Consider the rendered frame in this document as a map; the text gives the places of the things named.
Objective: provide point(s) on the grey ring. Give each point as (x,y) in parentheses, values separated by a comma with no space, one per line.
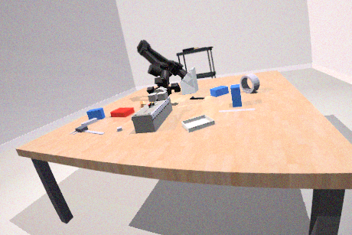
(244,83)

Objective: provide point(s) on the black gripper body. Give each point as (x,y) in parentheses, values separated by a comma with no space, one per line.
(174,86)

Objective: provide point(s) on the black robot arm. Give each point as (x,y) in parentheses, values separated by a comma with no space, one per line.
(160,66)

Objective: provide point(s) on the red block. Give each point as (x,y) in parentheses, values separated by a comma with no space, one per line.
(122,112)

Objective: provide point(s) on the blue rectangular block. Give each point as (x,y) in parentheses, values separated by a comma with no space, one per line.
(219,91)
(236,96)
(96,113)

